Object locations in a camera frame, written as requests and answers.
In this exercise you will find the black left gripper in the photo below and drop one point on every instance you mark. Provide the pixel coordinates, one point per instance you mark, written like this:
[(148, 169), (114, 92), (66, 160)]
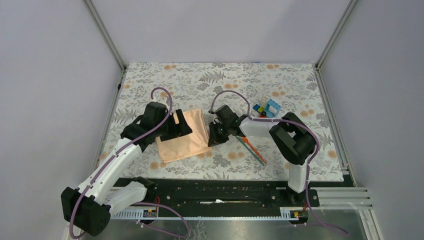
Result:
[(178, 129)]

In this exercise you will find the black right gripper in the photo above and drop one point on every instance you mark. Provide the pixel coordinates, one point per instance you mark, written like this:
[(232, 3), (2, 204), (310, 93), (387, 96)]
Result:
[(214, 138)]

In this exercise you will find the peach satin napkin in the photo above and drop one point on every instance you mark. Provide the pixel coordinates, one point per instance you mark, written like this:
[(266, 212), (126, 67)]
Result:
[(189, 145)]

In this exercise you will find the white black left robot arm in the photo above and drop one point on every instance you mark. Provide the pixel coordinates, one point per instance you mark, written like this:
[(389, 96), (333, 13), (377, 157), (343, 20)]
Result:
[(89, 207)]

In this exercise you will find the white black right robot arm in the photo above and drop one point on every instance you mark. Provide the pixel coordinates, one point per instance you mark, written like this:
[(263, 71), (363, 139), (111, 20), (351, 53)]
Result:
[(295, 141)]

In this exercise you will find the orange plastic fork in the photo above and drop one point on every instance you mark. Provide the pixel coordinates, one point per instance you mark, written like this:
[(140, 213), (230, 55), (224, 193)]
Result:
[(252, 148)]

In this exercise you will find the colourful toy brick pile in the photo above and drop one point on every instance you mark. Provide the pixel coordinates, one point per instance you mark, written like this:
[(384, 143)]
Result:
[(267, 107)]

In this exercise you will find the floral patterned table mat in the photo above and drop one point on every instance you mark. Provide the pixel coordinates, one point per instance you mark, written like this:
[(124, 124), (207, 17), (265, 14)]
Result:
[(211, 85)]

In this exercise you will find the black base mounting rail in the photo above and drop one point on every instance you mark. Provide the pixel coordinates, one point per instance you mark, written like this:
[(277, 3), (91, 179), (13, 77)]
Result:
[(226, 198)]

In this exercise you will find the right aluminium frame post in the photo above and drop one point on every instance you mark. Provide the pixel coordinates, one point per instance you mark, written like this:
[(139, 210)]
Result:
[(335, 34)]

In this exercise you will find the aluminium frame post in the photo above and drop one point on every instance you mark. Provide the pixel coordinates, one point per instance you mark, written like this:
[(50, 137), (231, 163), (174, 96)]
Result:
[(97, 20), (335, 34)]

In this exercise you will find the left aluminium frame post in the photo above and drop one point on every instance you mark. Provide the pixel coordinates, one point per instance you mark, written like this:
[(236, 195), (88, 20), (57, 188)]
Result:
[(97, 20)]

